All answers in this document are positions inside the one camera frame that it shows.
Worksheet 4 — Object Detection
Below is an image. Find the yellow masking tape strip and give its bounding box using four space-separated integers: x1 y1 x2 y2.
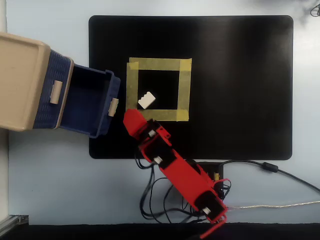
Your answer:
128 57 193 72
136 108 190 123
125 61 139 111
176 58 193 123

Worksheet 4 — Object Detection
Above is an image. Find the beige handle with green tape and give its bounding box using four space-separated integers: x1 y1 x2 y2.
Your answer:
107 97 120 117

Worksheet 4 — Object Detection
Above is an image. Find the beige plastic drawer cabinet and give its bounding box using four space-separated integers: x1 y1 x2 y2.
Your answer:
0 31 75 133

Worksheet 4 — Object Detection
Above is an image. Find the black table mat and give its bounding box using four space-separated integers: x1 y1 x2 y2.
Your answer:
88 14 294 160

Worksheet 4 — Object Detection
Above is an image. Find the silver USB cable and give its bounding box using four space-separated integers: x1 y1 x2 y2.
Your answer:
225 200 320 211

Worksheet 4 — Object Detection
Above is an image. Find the black backdrop cloth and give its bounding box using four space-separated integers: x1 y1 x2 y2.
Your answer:
0 223 320 240

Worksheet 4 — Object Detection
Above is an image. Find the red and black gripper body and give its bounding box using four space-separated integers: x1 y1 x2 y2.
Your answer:
134 119 173 147

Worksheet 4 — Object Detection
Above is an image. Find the black cable coil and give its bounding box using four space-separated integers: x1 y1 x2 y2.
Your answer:
309 1 320 18

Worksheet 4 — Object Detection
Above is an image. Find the white toy brick cube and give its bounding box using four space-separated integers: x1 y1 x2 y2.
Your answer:
137 90 157 110

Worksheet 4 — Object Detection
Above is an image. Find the thin black servo cable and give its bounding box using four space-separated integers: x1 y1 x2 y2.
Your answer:
159 184 210 225
134 149 155 171
139 169 176 225

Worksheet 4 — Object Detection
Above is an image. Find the aluminium profile post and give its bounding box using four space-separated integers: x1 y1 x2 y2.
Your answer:
0 214 30 232

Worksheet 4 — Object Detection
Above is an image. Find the red wire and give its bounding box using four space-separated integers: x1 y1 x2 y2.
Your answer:
211 177 232 201

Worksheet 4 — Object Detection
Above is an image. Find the beige drawer handle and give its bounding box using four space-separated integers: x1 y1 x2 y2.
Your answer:
48 80 64 105

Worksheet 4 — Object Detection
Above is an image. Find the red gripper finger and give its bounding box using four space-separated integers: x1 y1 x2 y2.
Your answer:
127 108 151 130
123 112 145 138

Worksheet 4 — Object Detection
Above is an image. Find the thick black power cable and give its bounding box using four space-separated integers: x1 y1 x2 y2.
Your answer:
214 159 320 194

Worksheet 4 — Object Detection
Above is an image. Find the blue woven-pattern drawer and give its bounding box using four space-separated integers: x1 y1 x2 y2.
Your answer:
58 63 122 139
32 49 73 131

